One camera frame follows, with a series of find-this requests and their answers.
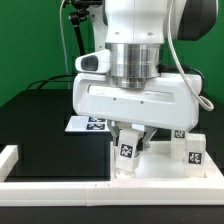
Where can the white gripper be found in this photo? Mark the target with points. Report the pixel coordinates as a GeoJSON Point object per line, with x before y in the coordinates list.
{"type": "Point", "coordinates": [165, 101]}

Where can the white square tabletop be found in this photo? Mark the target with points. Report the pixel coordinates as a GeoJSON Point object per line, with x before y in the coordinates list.
{"type": "Point", "coordinates": [156, 163]}

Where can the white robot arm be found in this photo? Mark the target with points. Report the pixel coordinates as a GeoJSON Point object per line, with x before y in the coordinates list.
{"type": "Point", "coordinates": [124, 83]}

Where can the white marker plate with tags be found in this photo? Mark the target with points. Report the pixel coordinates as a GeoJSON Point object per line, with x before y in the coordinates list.
{"type": "Point", "coordinates": [86, 124]}

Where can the white U-shaped fence wall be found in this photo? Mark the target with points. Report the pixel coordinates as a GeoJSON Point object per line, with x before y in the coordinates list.
{"type": "Point", "coordinates": [104, 193]}

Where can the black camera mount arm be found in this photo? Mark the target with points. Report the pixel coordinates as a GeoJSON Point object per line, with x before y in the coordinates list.
{"type": "Point", "coordinates": [87, 11]}

